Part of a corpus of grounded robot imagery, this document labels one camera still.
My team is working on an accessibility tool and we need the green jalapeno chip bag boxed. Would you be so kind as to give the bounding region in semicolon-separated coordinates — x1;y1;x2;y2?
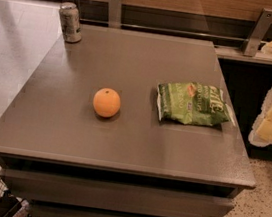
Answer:
156;82;234;127

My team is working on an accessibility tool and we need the grey drawer cabinet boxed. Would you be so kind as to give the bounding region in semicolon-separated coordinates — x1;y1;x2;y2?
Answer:
0;26;256;217

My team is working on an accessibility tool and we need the orange fruit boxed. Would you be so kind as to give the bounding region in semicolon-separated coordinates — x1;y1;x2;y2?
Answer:
92;88;121;118

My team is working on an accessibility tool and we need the right metal rail bracket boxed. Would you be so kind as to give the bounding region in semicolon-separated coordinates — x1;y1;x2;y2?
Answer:
242;8;272;57

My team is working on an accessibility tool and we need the metal rail bracket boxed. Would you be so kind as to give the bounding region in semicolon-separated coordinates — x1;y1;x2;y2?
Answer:
108;0;122;28
242;8;272;57

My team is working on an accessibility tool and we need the left metal rail bracket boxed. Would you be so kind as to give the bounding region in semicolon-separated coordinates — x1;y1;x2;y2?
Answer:
108;0;122;28

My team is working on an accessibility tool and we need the horizontal metal rail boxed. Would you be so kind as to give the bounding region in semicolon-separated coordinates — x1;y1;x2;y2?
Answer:
78;15;268;50

